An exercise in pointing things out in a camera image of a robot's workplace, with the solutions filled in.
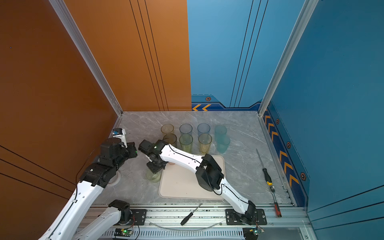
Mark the green tall glass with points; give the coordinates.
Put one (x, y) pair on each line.
(186, 141)

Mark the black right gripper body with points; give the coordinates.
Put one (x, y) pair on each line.
(155, 167)

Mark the dark smoky tall glass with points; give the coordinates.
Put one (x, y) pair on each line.
(170, 139)

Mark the amber tall glass back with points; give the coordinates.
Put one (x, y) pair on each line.
(167, 129)

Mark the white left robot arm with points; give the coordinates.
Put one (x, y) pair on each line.
(91, 184)

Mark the black handled screwdriver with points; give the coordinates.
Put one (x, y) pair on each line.
(186, 219)

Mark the blue tall glass back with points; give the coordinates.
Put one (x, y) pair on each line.
(203, 128)

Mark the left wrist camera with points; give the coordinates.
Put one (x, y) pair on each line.
(121, 134)

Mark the teal tall glass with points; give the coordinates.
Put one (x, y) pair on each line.
(220, 131)
(223, 142)

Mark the green circuit board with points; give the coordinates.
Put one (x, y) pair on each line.
(123, 233)
(250, 234)

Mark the red handled ratchet wrench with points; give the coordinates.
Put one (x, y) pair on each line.
(276, 205)

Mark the teal tall glass front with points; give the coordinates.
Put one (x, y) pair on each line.
(223, 142)

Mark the aluminium front rail frame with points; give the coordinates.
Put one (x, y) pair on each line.
(197, 222)

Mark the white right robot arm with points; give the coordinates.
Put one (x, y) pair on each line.
(208, 173)

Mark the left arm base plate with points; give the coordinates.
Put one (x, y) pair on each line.
(135, 217)

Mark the yellow tall glass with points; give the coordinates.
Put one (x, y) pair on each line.
(205, 141)

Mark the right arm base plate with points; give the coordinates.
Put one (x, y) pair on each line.
(234, 218)

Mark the teal tall glass back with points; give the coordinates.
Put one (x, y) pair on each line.
(220, 131)

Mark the left green circuit board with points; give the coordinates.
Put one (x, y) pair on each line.
(123, 233)

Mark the right green circuit board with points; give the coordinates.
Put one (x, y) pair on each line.
(250, 234)

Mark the yellow black screwdriver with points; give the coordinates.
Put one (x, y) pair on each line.
(265, 171)

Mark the cream rectangular tray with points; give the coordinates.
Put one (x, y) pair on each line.
(178, 182)

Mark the green short glass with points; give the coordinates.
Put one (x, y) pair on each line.
(153, 177)

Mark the grey-blue tall glass back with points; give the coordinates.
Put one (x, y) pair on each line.
(186, 129)

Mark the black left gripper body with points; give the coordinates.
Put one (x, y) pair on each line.
(127, 153)

